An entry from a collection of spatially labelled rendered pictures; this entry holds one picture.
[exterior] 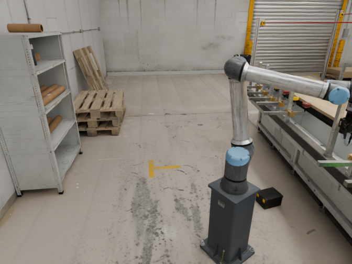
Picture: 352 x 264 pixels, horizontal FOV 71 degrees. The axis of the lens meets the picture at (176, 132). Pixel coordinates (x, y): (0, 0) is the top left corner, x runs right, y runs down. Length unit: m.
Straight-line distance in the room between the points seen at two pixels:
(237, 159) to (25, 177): 2.11
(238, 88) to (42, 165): 2.00
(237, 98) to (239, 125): 0.18
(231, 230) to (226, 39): 7.72
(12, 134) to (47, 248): 1.06
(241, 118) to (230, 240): 0.85
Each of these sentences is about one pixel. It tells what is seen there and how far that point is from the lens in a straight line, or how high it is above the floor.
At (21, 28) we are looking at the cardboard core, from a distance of 2.96.
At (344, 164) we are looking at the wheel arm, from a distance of 1.89.
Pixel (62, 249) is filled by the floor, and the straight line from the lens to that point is 2.33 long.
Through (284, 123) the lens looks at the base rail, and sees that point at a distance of 2.75.
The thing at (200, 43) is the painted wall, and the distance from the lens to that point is 8.77.
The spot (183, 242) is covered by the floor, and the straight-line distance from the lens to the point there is 2.19.
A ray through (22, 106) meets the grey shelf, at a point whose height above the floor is 0.96.
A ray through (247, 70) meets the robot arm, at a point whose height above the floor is 1.39.
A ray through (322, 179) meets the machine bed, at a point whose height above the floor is 0.27.
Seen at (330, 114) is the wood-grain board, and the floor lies 0.90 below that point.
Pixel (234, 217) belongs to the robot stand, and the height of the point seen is 0.47.
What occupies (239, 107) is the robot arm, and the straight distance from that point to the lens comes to 1.66.
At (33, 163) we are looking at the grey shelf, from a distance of 2.78.
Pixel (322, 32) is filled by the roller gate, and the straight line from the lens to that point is 10.46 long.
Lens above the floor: 1.64
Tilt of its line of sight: 24 degrees down
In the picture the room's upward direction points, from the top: straight up
